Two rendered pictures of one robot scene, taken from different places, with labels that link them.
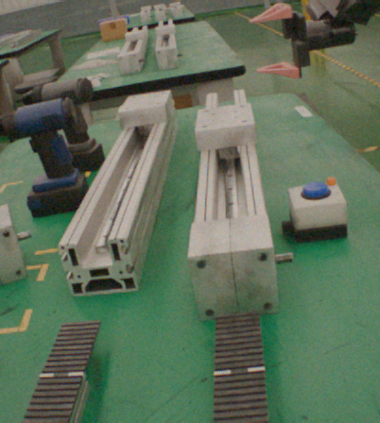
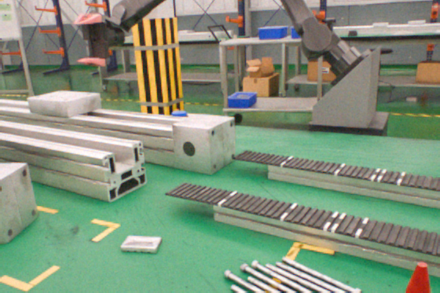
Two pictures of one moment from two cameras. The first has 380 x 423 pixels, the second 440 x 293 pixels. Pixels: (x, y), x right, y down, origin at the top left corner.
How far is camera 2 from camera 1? 73 cm
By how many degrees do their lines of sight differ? 58
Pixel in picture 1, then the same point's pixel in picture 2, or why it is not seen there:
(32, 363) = (170, 226)
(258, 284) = (229, 142)
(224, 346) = (262, 160)
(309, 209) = not seen: hidden behind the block
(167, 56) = not seen: outside the picture
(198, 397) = (274, 185)
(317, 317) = not seen: hidden behind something
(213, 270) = (216, 136)
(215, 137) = (78, 105)
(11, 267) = (29, 208)
